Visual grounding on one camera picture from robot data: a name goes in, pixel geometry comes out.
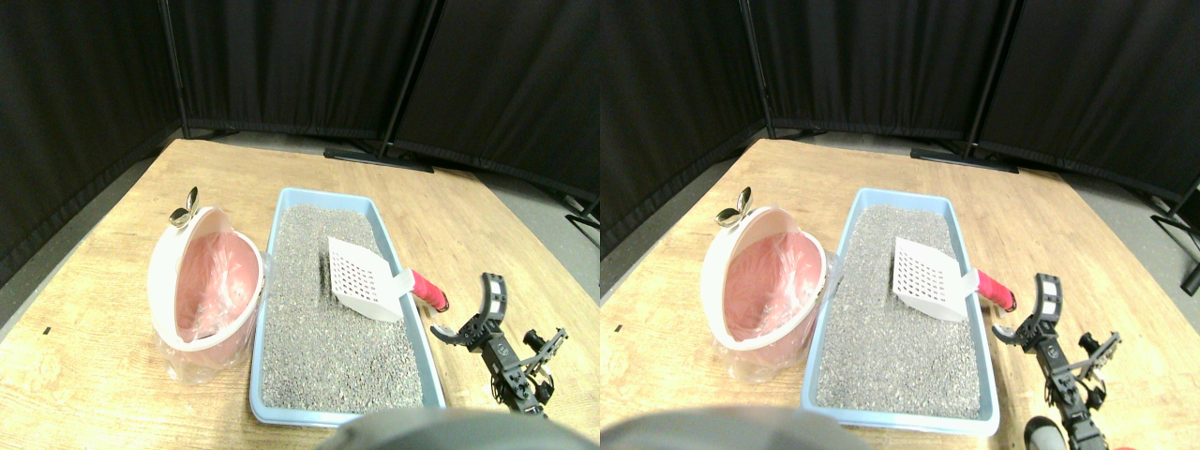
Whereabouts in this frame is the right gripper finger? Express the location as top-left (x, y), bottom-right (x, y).
top-left (1033, 272), bottom-right (1064, 326)
top-left (991, 320), bottom-right (1043, 351)
top-left (430, 318), bottom-right (486, 349)
top-left (475, 272), bottom-right (509, 326)

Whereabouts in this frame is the white scoop with red handle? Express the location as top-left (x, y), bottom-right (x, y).
top-left (891, 235), bottom-right (1017, 324)
top-left (326, 235), bottom-right (451, 324)

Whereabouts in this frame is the blue litter tray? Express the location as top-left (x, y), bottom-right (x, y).
top-left (249, 187), bottom-right (448, 429)
top-left (801, 187), bottom-right (1001, 439)

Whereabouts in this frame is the white bin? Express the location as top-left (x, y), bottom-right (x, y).
top-left (147, 186), bottom-right (269, 384)
top-left (699, 186), bottom-right (832, 363)

